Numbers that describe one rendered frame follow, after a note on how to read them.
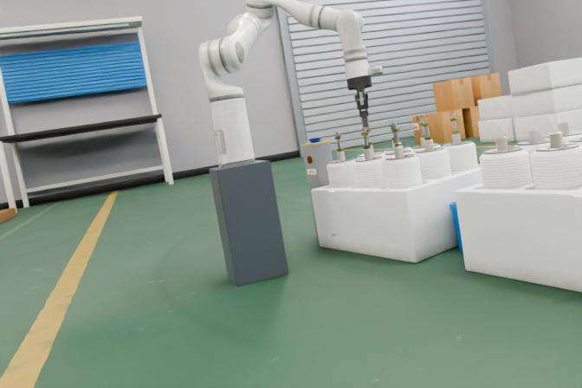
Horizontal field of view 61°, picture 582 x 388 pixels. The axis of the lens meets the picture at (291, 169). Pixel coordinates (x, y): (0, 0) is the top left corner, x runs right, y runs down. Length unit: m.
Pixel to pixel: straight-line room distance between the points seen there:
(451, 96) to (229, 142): 4.06
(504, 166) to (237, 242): 0.65
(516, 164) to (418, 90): 6.19
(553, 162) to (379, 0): 6.30
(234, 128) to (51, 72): 5.04
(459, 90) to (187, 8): 3.38
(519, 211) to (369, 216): 0.43
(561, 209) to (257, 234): 0.69
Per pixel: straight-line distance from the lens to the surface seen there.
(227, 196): 1.25
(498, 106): 4.35
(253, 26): 1.48
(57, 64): 6.23
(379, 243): 1.33
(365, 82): 1.54
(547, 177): 1.04
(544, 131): 4.02
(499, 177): 1.10
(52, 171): 6.29
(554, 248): 1.04
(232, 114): 1.28
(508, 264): 1.11
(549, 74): 3.93
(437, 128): 5.16
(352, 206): 1.38
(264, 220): 1.28
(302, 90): 6.52
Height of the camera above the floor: 0.37
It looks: 5 degrees down
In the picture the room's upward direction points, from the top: 9 degrees counter-clockwise
